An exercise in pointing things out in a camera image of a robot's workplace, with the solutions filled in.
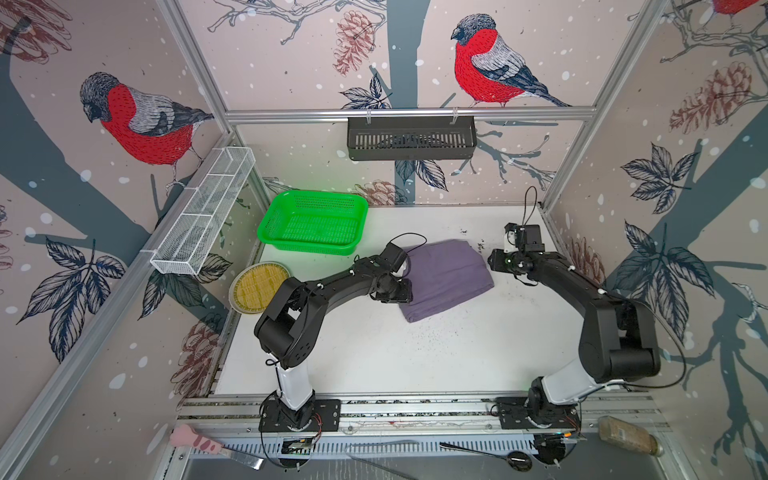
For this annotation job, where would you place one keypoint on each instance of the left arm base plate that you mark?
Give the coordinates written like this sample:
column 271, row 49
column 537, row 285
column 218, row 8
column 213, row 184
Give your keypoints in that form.
column 317, row 415

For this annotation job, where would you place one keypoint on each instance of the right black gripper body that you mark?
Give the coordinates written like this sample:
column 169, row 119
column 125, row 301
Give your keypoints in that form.
column 508, row 261

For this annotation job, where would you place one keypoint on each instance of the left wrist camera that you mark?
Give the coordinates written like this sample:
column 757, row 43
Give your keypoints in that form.
column 393, row 257

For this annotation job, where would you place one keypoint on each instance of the black hanging plastic basket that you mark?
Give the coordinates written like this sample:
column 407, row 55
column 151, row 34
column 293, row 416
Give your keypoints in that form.
column 411, row 138

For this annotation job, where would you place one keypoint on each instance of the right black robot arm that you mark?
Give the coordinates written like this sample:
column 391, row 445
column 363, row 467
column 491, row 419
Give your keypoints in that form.
column 617, row 343

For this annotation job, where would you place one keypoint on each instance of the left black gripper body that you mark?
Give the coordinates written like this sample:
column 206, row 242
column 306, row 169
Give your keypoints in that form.
column 397, row 291

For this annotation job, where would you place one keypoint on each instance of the brown filled plastic bottle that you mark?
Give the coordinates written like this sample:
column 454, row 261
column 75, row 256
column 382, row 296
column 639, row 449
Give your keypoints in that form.
column 628, row 436

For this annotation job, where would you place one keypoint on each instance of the black long spoon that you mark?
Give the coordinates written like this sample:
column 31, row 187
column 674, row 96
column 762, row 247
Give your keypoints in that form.
column 518, row 460

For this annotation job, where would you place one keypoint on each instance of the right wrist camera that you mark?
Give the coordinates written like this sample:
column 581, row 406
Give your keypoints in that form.
column 524, row 238

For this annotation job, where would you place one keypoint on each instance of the aluminium mounting rail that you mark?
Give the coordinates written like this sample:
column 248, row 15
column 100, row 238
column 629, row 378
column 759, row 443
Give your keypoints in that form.
column 419, row 414

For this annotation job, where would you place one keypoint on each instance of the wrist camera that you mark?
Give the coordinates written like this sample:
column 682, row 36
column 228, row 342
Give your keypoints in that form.
column 524, row 238
column 393, row 257

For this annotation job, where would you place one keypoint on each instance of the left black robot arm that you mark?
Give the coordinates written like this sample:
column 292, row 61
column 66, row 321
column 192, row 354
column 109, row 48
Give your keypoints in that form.
column 289, row 327

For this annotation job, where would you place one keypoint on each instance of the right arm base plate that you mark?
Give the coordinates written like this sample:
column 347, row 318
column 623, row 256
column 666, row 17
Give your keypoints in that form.
column 516, row 413

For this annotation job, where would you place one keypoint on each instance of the round woven bamboo tray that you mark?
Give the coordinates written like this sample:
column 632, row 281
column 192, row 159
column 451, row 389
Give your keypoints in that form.
column 254, row 288

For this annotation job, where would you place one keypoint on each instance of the green plastic basket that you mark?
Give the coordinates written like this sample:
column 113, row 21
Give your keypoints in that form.
column 316, row 222

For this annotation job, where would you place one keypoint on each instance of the purple trousers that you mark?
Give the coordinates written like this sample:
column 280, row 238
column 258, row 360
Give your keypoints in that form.
column 444, row 275

